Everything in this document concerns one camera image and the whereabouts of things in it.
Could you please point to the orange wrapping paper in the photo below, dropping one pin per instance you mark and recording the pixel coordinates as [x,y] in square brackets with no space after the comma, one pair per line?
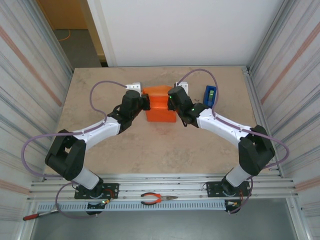
[160,113]

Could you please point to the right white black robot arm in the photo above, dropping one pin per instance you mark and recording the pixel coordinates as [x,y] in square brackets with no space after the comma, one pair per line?
[256,152]

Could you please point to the blue tape dispenser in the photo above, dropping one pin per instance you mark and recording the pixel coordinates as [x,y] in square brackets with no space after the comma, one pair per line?
[209,101]

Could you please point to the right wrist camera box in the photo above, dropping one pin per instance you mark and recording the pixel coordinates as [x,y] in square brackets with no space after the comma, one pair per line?
[182,85]

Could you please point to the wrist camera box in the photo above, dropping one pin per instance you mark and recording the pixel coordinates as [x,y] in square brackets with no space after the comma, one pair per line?
[182,85]
[132,87]

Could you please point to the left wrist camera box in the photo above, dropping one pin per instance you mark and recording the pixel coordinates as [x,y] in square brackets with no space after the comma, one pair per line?
[132,87]

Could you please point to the aluminium side rail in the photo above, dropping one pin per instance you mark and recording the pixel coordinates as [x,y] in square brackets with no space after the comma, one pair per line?
[250,82]

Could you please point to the white door frame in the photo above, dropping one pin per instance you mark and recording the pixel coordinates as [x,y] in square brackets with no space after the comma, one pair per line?
[100,32]

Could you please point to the aluminium rail frame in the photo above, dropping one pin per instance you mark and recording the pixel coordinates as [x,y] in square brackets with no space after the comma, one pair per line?
[162,186]

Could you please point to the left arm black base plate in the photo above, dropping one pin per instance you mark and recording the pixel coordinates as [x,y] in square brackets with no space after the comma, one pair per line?
[112,187]

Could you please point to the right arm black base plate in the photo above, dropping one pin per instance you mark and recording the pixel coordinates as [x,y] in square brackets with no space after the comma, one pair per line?
[212,188]

